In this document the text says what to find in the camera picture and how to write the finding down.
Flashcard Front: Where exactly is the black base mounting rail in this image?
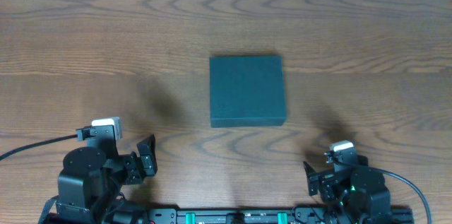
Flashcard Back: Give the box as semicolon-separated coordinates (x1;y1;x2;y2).
147;206;414;224

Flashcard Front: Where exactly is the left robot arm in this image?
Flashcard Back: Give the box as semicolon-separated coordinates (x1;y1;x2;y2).
38;135;157;224

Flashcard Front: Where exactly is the black gift box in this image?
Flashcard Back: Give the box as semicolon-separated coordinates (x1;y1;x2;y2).
209;55;287;128

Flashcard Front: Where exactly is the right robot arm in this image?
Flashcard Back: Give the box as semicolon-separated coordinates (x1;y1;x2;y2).
303;146;392;223

